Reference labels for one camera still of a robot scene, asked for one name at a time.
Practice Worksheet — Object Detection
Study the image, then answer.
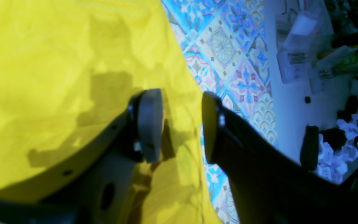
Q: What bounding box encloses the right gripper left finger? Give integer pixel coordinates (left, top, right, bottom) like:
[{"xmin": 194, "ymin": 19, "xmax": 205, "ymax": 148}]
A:
[{"xmin": 0, "ymin": 88, "xmax": 164, "ymax": 224}]

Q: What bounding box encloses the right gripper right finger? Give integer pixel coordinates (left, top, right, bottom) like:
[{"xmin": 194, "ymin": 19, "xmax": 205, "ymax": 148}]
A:
[{"xmin": 202, "ymin": 91, "xmax": 358, "ymax": 224}]

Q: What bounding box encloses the yellow T-shirt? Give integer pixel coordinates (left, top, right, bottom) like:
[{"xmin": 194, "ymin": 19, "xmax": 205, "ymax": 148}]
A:
[{"xmin": 0, "ymin": 0, "xmax": 221, "ymax": 224}]

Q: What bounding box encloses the patterned blue tile tablecloth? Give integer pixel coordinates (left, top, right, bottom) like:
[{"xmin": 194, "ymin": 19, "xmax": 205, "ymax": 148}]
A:
[{"xmin": 160, "ymin": 0, "xmax": 280, "ymax": 224}]

